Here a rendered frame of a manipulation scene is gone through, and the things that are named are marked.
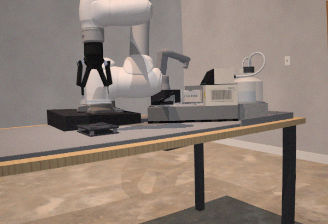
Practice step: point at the white plastic bottle with black cap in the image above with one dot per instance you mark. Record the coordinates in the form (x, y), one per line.
(249, 89)

